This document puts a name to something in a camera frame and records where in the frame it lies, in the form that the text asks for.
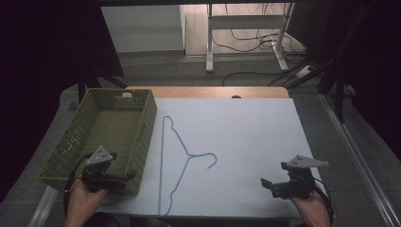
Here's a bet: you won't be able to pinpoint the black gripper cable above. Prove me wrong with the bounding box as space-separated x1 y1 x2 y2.
313 178 336 226
62 152 95 218

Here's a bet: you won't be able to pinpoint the green woven basket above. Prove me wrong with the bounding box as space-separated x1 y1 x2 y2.
38 87 158 196

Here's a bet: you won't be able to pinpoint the person's left hand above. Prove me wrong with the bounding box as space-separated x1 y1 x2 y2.
64 179 110 227

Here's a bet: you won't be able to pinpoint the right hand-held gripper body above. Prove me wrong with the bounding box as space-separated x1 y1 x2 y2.
270 154 329 201

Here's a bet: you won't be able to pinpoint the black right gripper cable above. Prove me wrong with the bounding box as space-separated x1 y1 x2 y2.
313 178 336 226

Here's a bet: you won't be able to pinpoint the person's right hand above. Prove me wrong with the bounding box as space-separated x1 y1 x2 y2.
289 185 332 227

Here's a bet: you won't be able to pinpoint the black metal stand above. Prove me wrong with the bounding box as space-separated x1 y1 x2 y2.
75 60 129 102
285 6 372 124

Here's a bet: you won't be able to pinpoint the white cabinet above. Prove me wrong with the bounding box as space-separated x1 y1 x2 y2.
100 4 187 55

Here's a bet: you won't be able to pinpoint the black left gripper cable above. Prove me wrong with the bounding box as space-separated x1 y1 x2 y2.
62 152 95 218

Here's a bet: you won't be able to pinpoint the black floor cables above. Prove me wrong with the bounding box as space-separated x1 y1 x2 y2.
211 3 320 87

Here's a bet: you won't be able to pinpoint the white paper sheet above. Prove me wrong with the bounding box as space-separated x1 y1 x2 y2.
97 97 323 219

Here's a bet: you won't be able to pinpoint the white power strip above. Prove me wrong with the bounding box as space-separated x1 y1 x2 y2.
296 64 314 79

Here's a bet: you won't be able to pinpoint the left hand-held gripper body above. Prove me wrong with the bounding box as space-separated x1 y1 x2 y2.
81 145 130 193

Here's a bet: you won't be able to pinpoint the white metal desk frame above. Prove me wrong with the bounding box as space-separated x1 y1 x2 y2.
205 3 296 74

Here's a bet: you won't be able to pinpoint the blue wire clothes hanger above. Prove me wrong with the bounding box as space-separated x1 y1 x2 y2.
157 115 218 218

